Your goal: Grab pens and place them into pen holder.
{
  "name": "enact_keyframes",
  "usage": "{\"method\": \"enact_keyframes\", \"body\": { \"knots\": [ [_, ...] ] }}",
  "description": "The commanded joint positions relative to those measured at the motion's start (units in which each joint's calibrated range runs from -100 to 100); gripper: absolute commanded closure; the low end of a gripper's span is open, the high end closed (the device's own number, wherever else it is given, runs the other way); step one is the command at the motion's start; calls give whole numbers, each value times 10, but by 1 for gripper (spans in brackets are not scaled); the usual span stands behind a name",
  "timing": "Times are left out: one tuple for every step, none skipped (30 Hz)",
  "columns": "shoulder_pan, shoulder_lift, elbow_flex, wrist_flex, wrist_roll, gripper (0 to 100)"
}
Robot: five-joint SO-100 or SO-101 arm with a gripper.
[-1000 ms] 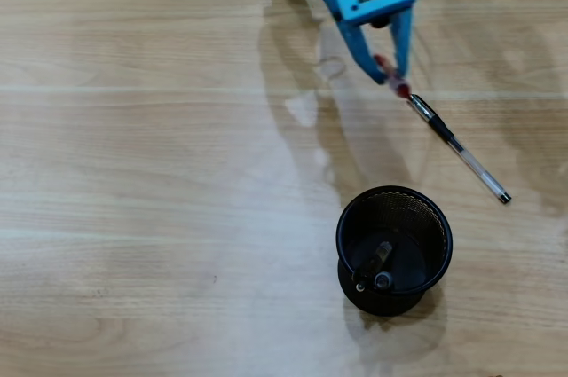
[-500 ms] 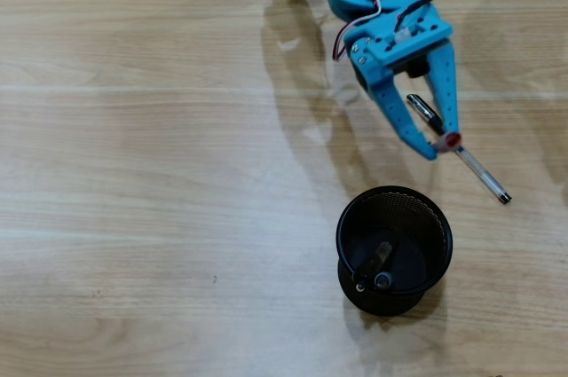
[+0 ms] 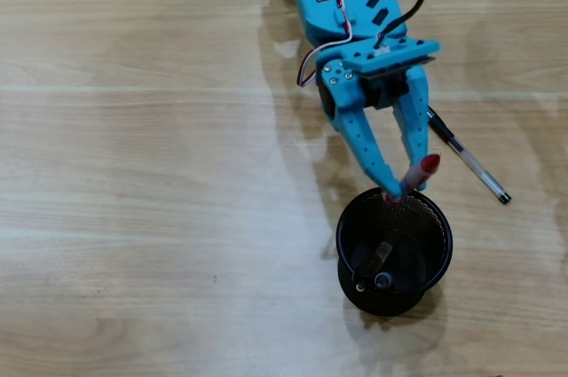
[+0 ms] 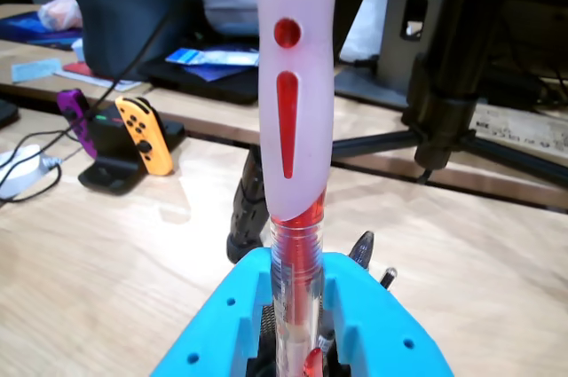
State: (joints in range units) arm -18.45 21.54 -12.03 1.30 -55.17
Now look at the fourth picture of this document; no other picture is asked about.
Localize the all black pen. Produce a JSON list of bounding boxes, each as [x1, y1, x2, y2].
[[378, 266, 399, 293]]

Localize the black controller charging dock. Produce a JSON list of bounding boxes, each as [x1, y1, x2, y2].
[[77, 104, 185, 195]]

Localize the light blue card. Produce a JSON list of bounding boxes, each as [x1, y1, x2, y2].
[[11, 57, 62, 84]]

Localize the black mesh pen holder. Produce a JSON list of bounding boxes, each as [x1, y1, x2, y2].
[[246, 303, 351, 377]]

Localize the black tripod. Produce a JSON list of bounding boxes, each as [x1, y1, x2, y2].
[[225, 0, 568, 265]]

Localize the grey office chair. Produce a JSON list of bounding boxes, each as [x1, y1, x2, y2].
[[68, 0, 206, 83]]

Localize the red notebook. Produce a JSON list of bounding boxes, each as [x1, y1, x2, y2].
[[61, 60, 144, 92]]

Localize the blue book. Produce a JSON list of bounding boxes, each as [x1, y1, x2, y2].
[[0, 11, 84, 49]]

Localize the clear pen with grey grip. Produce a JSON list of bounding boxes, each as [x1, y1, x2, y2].
[[347, 230, 376, 272]]

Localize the orange game controller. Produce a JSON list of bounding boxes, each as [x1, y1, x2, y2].
[[114, 96, 175, 177]]

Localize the clear plastic bag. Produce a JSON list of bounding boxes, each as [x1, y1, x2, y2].
[[37, 0, 84, 33]]

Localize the black flat case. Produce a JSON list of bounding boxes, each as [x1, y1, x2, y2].
[[140, 57, 261, 106]]

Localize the printed cardboard sheet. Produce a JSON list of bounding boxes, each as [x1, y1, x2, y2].
[[469, 104, 568, 153]]

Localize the purple game controller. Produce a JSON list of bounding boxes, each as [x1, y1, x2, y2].
[[56, 88, 99, 160]]

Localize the grey monitor stand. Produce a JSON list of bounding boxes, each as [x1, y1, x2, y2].
[[335, 0, 446, 108]]

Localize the white plastic bag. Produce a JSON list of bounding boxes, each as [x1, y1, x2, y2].
[[339, 0, 392, 64]]

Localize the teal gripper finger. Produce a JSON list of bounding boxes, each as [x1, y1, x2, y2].
[[150, 247, 272, 377], [319, 251, 454, 377]]

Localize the white round device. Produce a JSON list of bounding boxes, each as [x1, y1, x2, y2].
[[0, 144, 63, 200]]

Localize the thin black hanging cable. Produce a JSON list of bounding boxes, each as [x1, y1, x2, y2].
[[87, 0, 210, 122]]

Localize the blue white packet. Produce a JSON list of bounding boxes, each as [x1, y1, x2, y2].
[[165, 45, 261, 83]]

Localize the red pen with white grip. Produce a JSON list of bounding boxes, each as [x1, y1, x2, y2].
[[251, 0, 343, 377]]

